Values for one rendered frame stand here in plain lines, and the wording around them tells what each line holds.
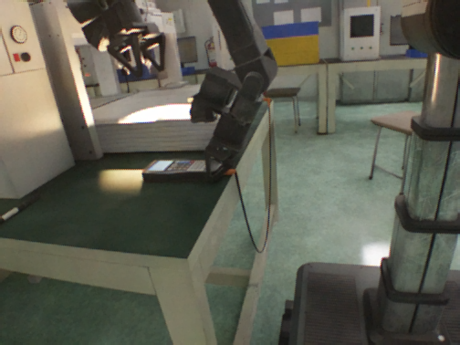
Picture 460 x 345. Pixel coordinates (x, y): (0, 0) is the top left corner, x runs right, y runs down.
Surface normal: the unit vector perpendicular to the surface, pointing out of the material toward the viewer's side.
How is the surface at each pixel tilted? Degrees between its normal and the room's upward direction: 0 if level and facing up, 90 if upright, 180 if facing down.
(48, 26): 90
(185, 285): 90
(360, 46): 90
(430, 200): 90
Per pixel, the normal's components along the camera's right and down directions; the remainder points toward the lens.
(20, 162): 0.97, 0.00
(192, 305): -0.24, 0.42
